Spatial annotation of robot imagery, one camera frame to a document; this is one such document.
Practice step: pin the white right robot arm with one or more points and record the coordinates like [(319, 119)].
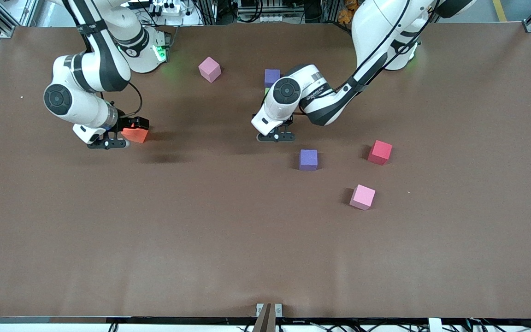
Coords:
[(90, 74)]

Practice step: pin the bag of orange items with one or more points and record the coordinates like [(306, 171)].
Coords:
[(346, 11)]

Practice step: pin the mauve pink foam cube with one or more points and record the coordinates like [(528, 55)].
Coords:
[(209, 69)]

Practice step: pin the brown table mat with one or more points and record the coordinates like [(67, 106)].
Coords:
[(265, 253)]

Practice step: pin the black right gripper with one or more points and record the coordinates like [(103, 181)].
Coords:
[(127, 123)]

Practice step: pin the white tape piece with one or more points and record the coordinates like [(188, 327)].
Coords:
[(435, 324)]

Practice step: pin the purple foam cube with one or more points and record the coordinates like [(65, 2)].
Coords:
[(272, 77), (308, 159)]

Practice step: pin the orange foam cube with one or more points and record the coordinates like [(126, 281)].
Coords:
[(135, 135)]

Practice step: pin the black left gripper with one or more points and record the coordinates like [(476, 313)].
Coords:
[(288, 121)]

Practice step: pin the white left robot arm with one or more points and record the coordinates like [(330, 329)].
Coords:
[(376, 27)]

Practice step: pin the light pink foam cube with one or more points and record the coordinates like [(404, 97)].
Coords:
[(362, 197)]

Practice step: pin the white power strip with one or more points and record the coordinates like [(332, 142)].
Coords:
[(169, 7)]

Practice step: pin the red foam cube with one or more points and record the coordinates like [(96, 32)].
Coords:
[(380, 152)]

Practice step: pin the metal bracket with brown bar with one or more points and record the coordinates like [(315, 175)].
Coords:
[(268, 316)]

